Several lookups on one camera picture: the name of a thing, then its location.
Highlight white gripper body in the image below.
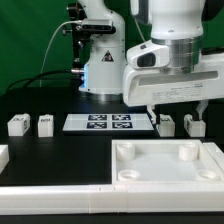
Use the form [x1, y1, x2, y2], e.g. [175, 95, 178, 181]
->
[123, 63, 224, 107]

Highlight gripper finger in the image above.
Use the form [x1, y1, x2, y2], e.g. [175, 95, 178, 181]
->
[147, 105, 157, 125]
[196, 100, 209, 120]

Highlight white square table top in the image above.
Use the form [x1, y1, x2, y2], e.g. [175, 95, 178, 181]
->
[111, 140, 224, 184]

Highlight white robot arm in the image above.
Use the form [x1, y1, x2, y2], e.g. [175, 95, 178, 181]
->
[72, 0, 224, 120]

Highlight white right fence piece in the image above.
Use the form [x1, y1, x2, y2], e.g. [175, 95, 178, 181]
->
[204, 143, 224, 172]

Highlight white fence piece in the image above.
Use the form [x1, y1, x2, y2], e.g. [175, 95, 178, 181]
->
[0, 145, 9, 174]
[204, 143, 224, 172]

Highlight white left fence piece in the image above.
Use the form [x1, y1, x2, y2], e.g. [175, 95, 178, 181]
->
[0, 145, 9, 174]

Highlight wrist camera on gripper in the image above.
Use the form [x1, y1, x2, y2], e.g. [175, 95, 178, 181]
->
[126, 41, 170, 70]

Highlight black cable bundle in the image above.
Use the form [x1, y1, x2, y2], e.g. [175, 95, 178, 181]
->
[5, 68, 84, 94]

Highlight white marker base plate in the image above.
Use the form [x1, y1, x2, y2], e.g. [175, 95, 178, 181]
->
[63, 113, 154, 132]

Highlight grey camera on mount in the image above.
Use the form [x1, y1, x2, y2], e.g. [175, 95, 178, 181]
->
[76, 19, 116, 34]

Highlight white front fence rail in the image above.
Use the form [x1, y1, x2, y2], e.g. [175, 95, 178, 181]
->
[0, 182, 224, 215]

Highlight white cable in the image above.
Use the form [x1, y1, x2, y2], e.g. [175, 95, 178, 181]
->
[39, 19, 83, 88]

